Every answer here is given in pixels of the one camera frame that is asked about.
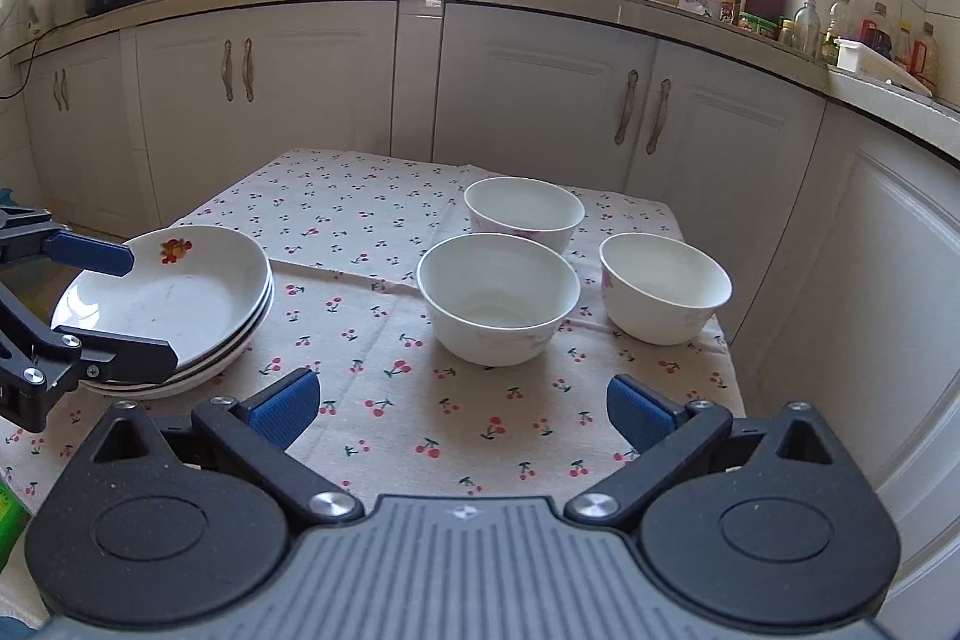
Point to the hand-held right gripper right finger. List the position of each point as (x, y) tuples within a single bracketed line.
[(637, 411)]

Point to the cherry print tablecloth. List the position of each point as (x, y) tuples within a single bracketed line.
[(360, 212)]

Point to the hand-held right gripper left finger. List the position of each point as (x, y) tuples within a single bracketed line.
[(285, 407)]

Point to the white plastic tray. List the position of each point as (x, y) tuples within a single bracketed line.
[(877, 63)]

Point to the white kitchen cabinets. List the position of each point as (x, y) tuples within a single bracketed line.
[(525, 108)]

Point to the white ceramic bowl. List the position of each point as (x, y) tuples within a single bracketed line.
[(660, 295), (495, 302), (525, 212)]

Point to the white plate with red flower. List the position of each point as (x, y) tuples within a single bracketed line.
[(232, 344), (120, 389)]

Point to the clear oil bottle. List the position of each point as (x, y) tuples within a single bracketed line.
[(807, 29), (836, 29)]

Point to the stack of white plates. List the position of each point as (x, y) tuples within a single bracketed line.
[(172, 302)]

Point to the green seasoning box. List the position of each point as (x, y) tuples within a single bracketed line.
[(757, 25)]

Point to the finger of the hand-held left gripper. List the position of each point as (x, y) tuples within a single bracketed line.
[(90, 254), (127, 359)]

